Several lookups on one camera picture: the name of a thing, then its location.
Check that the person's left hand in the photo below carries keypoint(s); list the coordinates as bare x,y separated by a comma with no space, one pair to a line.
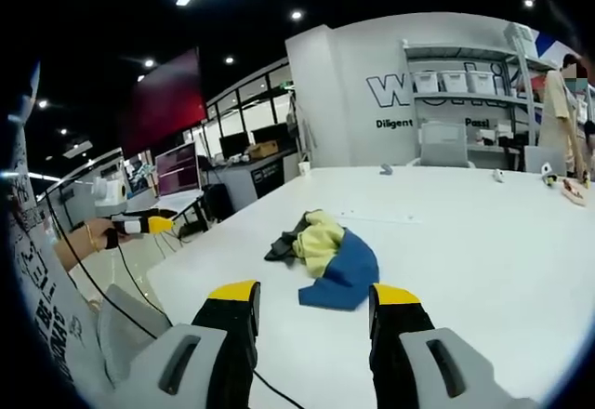
95,236

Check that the black computer monitor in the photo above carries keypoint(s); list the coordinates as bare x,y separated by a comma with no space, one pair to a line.
234,145

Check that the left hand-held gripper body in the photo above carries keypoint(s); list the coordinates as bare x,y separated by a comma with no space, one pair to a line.
131,226

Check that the large dark red screen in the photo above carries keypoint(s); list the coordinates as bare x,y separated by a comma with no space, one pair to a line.
160,102

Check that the silver laptop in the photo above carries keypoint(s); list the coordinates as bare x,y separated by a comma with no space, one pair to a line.
544,158

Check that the small grey table object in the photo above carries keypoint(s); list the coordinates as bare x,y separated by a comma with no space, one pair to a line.
386,169

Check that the white storage bin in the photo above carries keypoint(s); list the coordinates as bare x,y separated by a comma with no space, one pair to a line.
426,83
478,81
453,81

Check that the blue yellow grey garment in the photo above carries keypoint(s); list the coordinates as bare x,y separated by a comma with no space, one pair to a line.
346,260

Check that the grey metal shelf rack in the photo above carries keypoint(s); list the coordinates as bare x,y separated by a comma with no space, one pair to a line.
523,97

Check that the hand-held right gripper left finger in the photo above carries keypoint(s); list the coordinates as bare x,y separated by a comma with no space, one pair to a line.
218,358

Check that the cardboard box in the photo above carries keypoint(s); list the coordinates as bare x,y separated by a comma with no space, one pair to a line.
262,149

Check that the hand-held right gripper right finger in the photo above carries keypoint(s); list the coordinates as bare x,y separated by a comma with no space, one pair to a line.
404,358

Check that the white paper cup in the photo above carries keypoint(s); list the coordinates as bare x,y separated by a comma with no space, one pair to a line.
304,168

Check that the grey office chair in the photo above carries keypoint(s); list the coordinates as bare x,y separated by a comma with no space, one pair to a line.
444,145

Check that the small white table object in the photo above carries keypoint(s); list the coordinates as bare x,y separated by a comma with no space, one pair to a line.
498,175

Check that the pink-screen monitor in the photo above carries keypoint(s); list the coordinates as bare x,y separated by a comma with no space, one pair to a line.
177,167

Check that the white desktop device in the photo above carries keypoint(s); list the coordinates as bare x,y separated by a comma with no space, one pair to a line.
110,191

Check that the wooden tray with items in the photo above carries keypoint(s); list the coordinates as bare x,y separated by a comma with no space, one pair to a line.
574,190

